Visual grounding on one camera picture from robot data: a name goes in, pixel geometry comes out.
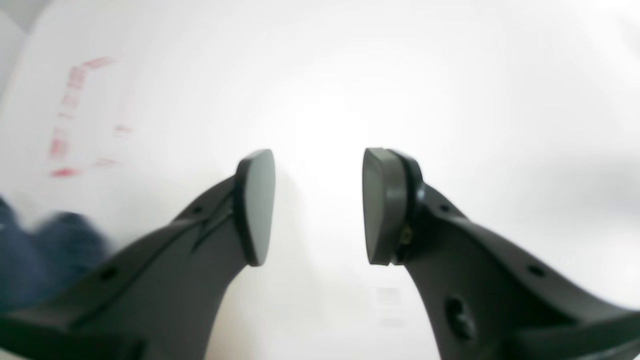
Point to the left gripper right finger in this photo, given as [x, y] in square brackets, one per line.
[485, 297]

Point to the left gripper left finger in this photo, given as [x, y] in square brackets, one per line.
[158, 298]

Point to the dark blue T-shirt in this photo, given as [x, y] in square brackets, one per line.
[35, 266]

